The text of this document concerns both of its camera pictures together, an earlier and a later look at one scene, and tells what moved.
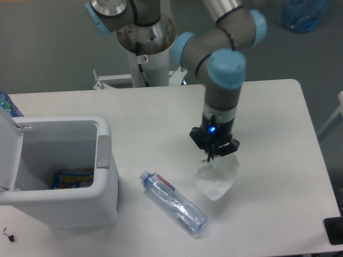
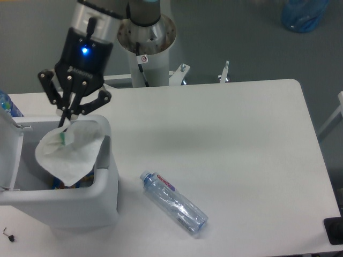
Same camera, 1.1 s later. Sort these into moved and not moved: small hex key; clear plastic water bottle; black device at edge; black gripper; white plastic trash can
Moved: black gripper
Not moved: small hex key; clear plastic water bottle; black device at edge; white plastic trash can
